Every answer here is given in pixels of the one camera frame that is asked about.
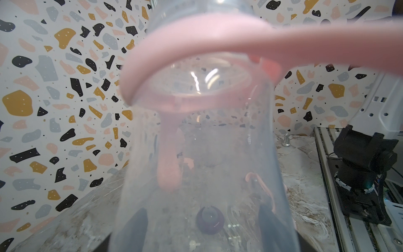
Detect small clear baby bottle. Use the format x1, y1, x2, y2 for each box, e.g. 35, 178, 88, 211
108, 1, 300, 252

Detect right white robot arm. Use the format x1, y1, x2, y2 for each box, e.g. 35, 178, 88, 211
328, 73, 403, 226

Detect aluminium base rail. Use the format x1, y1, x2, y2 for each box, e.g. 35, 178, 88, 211
314, 126, 403, 252

